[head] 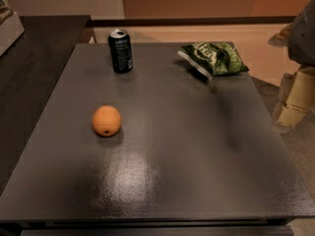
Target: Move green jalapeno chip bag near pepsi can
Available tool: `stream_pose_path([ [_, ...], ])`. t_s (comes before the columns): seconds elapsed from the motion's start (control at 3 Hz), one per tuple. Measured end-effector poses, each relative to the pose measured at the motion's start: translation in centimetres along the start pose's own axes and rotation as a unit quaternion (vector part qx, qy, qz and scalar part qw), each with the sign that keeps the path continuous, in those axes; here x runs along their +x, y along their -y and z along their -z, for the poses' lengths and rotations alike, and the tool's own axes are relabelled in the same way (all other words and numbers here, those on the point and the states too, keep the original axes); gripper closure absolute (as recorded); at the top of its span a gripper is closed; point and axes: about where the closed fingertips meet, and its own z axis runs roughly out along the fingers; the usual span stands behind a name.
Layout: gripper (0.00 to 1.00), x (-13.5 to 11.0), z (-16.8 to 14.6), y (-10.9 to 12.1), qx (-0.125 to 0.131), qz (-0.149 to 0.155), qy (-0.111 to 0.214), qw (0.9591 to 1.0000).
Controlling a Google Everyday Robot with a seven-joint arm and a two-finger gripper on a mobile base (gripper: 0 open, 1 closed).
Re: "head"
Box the white box at left edge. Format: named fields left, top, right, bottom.
left=0, top=0, right=25, bottom=56

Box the orange fruit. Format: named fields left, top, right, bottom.
left=92, top=105, right=121, bottom=137

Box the dark pepsi soda can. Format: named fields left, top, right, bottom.
left=107, top=29, right=133, bottom=74

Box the green jalapeno chip bag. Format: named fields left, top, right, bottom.
left=177, top=41, right=249, bottom=81

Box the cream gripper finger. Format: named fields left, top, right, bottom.
left=273, top=66, right=315, bottom=128

